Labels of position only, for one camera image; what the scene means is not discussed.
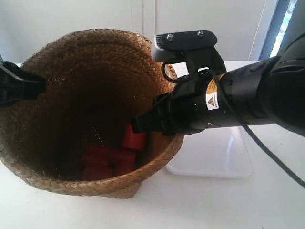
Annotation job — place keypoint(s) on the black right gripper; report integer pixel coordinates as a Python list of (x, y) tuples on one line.
[(191, 107)]

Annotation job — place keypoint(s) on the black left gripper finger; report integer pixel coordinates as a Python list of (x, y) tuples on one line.
[(17, 84)]

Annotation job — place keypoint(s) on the brown woven wicker basket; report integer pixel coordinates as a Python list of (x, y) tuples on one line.
[(97, 80)]

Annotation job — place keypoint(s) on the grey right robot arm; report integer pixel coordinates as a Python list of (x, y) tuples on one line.
[(271, 91)]

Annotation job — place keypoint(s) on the white rectangular plastic tray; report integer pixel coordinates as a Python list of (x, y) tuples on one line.
[(213, 153)]

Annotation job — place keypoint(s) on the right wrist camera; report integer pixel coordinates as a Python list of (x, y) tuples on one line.
[(195, 48)]

